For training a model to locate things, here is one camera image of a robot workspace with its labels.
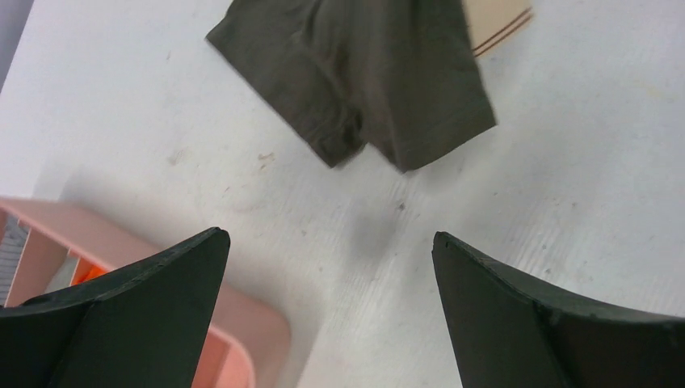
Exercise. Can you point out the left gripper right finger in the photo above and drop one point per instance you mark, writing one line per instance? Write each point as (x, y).
(512, 329)

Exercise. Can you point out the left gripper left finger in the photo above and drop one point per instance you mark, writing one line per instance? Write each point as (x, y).
(142, 325)

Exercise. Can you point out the pink divided organizer tray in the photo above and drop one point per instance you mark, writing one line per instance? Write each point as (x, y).
(247, 341)

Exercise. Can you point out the olive underwear beige waistband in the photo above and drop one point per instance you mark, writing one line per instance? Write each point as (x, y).
(401, 76)

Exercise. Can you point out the orange rolled underwear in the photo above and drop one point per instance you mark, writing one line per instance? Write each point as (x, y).
(85, 271)

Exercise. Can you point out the grey striped rolled underwear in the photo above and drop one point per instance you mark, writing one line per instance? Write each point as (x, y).
(12, 244)

